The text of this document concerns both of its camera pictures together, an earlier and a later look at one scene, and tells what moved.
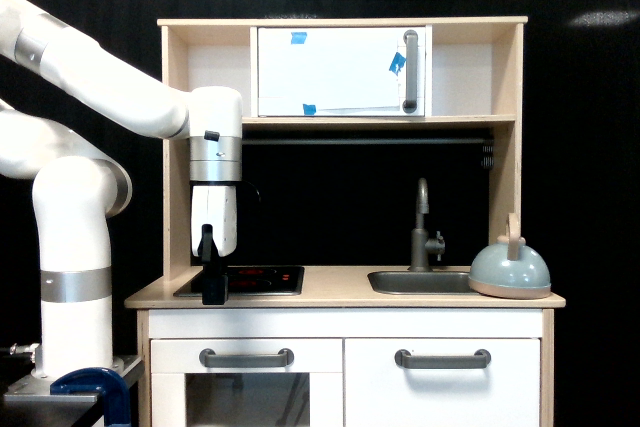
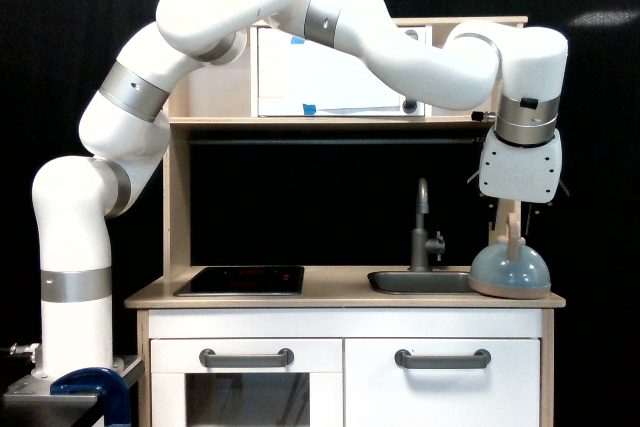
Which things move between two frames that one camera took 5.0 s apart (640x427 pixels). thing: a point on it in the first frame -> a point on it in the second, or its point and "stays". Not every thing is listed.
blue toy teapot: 510,268 stays
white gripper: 213,236 -> 530,175
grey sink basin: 421,282 stays
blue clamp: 97,380 stays
